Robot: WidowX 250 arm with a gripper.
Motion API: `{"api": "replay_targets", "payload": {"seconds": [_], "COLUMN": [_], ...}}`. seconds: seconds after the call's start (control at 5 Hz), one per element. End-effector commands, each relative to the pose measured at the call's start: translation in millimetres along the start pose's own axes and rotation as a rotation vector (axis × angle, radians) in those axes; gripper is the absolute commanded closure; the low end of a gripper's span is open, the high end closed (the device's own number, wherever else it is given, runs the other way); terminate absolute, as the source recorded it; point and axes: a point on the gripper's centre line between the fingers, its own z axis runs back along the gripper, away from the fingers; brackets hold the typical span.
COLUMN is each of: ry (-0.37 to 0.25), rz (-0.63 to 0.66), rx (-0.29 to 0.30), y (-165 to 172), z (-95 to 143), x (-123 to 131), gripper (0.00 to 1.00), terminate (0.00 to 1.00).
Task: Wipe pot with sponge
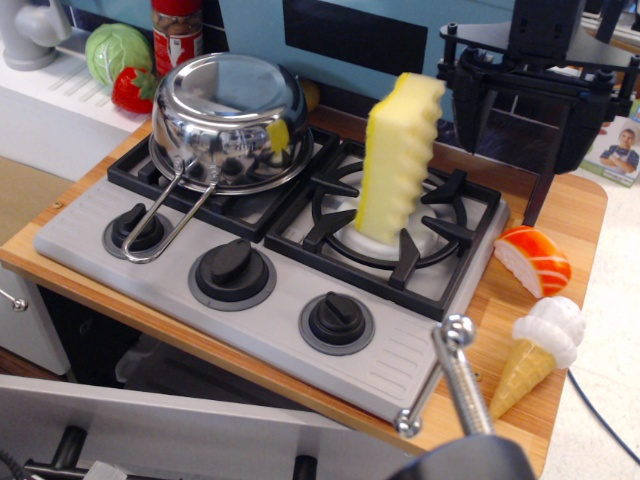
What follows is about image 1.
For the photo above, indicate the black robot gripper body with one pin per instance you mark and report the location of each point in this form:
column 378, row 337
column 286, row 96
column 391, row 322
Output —
column 542, row 52

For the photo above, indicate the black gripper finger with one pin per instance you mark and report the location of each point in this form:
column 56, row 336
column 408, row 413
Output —
column 543, row 183

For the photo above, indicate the yellow wavy sponge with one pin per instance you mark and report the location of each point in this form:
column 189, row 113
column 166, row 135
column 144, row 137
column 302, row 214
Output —
column 399, row 138

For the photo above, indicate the yellow toy fruit behind pot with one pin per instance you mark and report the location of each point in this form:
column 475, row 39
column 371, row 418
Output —
column 311, row 92

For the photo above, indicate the upside-down steel pot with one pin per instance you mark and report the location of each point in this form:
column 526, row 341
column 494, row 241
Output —
column 218, row 107

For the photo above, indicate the picture card with boy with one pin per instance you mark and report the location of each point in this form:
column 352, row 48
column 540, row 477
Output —
column 614, row 154

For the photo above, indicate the toy salmon sushi piece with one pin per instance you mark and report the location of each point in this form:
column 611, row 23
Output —
column 534, row 259

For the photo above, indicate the black right burner grate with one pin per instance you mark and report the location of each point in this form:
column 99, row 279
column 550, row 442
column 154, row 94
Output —
column 434, row 264

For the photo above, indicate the black burner grate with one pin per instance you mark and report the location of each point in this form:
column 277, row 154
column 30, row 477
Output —
column 236, row 207
column 434, row 264

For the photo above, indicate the toy ice cream cone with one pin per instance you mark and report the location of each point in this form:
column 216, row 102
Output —
column 546, row 339

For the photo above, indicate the grey toy stove top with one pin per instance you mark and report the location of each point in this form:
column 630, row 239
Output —
column 382, row 379

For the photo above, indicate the black right stove knob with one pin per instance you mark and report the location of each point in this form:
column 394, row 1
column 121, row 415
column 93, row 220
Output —
column 336, row 324

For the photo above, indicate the black stove knob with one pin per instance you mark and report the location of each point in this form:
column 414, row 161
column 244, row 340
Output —
column 336, row 324
column 150, row 237
column 232, row 277

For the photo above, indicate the black left burner grate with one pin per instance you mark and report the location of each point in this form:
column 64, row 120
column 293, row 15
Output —
column 236, row 207

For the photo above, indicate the black middle stove knob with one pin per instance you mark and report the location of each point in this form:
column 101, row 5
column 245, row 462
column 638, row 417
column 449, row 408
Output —
column 232, row 277

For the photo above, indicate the red nut jar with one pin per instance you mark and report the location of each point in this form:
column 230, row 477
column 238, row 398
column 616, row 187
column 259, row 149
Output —
column 177, row 32

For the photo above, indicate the black left stove knob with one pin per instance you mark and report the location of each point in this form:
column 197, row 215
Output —
column 150, row 237

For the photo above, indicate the toy red strawberry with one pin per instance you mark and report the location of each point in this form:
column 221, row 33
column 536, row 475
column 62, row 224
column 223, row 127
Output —
column 134, row 90

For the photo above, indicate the toy green cabbage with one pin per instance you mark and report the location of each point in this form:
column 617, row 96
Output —
column 113, row 47

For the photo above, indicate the white toy sink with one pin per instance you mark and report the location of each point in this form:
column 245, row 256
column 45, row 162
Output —
column 58, row 119

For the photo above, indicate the grey toy faucet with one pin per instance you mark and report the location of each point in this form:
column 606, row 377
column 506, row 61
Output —
column 31, row 33

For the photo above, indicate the small chrome cabinet knob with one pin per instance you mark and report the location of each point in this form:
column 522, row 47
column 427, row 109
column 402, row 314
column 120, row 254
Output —
column 18, row 305

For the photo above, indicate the grey oven door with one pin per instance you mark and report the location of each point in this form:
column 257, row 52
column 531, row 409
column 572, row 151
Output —
column 61, row 428

